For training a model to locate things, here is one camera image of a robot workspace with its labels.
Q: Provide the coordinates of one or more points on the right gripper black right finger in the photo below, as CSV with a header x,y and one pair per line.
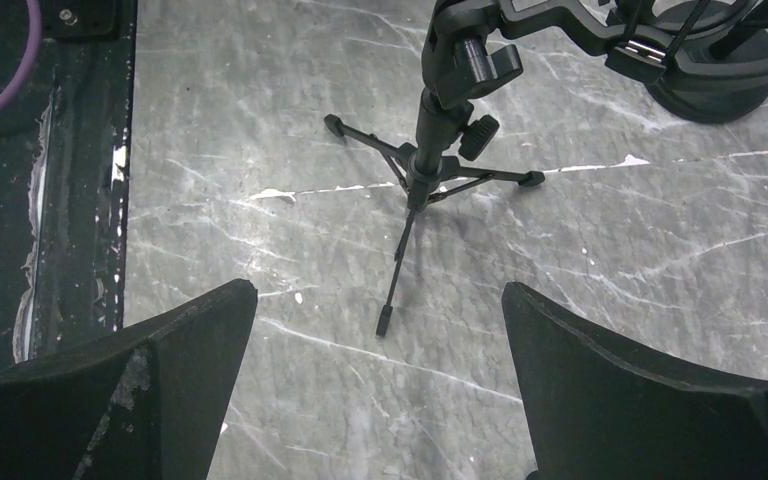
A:
x,y
600,405

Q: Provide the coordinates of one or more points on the black tripod shock-mount stand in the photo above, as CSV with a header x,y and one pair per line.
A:
x,y
469,53

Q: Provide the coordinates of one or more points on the black round-base stand ring clip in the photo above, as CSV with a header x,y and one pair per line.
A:
x,y
717,61

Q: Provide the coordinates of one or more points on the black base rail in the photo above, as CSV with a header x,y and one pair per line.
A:
x,y
65,150

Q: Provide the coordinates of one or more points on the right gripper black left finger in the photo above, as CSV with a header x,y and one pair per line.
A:
x,y
145,402

